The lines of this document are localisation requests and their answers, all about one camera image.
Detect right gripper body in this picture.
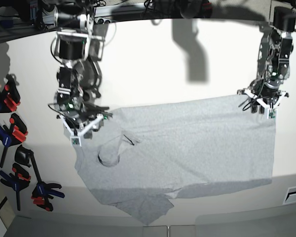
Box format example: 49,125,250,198
64,106,106,128

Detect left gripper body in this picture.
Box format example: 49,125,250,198
255,82,281,105

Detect grey T-shirt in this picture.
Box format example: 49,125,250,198
75,95,276,225

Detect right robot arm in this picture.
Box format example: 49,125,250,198
48,0,111,145

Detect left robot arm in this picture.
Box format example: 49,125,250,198
249,0,296,119

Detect blue orange bar clamp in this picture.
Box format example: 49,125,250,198
0,74,21,114
0,113,28,168

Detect long black bar clamp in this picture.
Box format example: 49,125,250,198
14,145,65,212

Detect top blue orange bar clamp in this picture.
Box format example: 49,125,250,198
0,74,21,114

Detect lower left blue bar clamp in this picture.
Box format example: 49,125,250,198
0,162,31,211

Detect black power strip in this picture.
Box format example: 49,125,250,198
95,17,111,25

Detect black red clamp at back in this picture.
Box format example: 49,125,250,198
200,0,213,18

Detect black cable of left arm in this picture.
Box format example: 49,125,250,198
238,74,267,113

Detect aluminium frame rail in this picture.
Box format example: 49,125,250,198
0,3,144,43

